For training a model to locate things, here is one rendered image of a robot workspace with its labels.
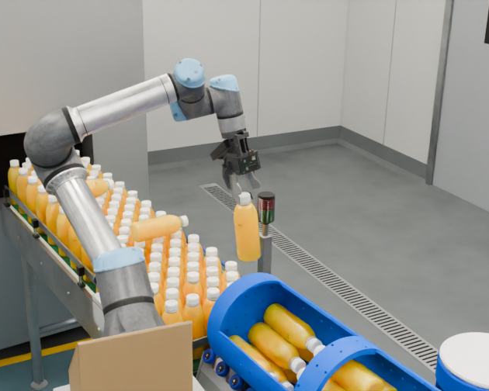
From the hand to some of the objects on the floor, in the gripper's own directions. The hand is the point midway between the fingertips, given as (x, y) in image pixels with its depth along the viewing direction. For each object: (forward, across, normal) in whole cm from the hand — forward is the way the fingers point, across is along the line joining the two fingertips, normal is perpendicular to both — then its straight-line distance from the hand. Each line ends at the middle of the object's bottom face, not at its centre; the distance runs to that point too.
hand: (244, 196), depth 215 cm
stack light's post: (+138, +10, +60) cm, 151 cm away
